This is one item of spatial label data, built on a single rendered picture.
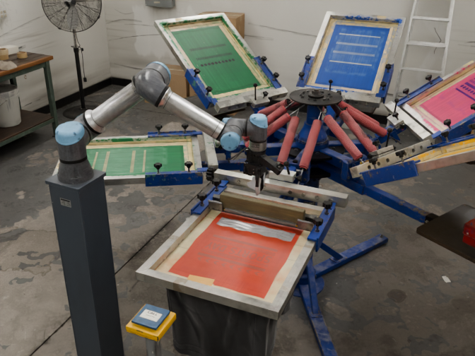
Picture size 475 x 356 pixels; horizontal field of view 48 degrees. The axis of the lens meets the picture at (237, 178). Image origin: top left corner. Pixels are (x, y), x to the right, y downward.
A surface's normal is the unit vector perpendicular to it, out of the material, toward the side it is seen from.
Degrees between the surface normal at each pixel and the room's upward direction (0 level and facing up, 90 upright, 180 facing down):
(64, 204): 90
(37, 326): 0
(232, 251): 0
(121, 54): 90
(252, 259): 0
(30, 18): 90
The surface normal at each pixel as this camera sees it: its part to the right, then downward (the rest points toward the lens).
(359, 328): 0.01, -0.89
